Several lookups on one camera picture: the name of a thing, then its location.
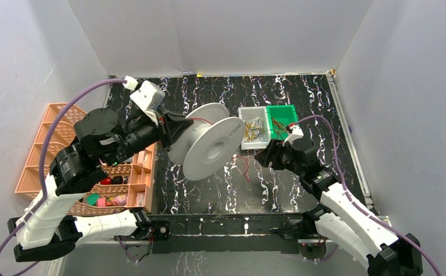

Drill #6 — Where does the orange file organizer rack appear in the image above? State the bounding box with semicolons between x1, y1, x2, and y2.
15;103;157;216

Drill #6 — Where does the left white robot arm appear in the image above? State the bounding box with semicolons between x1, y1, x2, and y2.
7;108;193;262

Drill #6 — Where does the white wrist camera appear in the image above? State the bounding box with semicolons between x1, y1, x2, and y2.
123;76;165;126
283;122;304;145

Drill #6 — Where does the red wire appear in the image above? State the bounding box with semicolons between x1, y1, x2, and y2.
188;117;252;183

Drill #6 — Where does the white perforated cable spool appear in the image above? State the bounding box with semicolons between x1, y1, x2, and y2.
168;103;245;181

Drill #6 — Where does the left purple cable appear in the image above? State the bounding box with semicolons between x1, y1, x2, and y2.
0;78;130;276

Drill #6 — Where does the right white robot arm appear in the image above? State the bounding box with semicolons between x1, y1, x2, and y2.
254;138;424;275

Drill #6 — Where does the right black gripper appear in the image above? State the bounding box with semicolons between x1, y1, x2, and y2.
254;138;304;177

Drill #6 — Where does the red wires bundle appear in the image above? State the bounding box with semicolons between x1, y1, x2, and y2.
271;118;290;139

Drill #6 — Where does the aluminium frame rail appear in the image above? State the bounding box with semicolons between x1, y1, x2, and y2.
325;76;409;276

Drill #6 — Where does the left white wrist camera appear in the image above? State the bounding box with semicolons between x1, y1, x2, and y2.
123;76;165;126

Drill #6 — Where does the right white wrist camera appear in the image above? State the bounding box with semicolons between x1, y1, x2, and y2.
283;122;304;145

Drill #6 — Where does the yellow wires bundle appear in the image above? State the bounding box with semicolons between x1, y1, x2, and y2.
243;117;268;143

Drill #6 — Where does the white parts bin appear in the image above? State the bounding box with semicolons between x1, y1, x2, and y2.
238;106;270;151

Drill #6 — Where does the green parts bin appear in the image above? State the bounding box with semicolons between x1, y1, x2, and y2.
266;105;298;140

